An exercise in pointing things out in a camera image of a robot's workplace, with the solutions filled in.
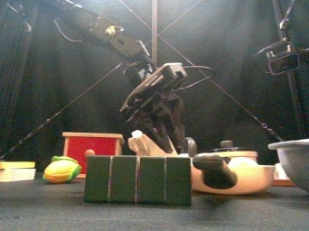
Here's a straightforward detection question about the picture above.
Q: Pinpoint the grey bowl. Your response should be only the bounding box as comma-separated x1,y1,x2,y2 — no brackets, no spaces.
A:
266,138,309,193

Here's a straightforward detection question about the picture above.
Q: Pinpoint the pale wooden toy piece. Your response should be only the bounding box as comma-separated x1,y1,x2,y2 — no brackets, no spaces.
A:
127,129,179,158

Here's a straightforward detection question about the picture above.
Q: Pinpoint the dark green block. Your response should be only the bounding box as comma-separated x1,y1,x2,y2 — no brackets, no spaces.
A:
83,154,112,203
108,155,139,204
138,155,167,205
165,156,193,207

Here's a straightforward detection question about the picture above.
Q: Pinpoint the red wooden box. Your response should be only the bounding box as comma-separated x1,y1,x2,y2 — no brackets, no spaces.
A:
62,131,126,176

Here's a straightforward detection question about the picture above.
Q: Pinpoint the beige pot with black lid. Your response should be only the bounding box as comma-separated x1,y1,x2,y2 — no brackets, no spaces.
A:
201,139,260,165

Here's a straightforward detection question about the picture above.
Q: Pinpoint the toy corn cob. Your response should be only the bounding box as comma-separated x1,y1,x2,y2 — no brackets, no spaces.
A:
43,155,83,184

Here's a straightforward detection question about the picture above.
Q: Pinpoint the orange wooden board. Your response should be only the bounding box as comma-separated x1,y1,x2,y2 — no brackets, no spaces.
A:
272,162,297,188

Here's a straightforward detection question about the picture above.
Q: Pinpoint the yellow and white block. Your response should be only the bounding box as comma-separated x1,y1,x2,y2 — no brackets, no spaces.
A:
0,161,37,183

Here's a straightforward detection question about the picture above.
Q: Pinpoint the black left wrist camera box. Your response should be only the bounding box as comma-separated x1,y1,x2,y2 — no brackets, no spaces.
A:
151,62,190,92

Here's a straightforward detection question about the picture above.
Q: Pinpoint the black camera cable loop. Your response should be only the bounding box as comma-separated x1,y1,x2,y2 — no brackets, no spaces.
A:
177,65,217,91

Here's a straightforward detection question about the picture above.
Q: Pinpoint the diagonal frame brace wire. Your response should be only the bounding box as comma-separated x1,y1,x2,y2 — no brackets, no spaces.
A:
116,0,285,143
0,0,203,160

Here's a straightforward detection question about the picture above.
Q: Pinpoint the white pan with black handle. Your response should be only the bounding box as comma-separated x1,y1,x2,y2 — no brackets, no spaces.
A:
190,152,278,195

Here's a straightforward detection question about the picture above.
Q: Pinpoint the vertical metal frame pole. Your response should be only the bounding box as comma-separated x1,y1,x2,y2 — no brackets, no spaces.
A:
151,0,158,67

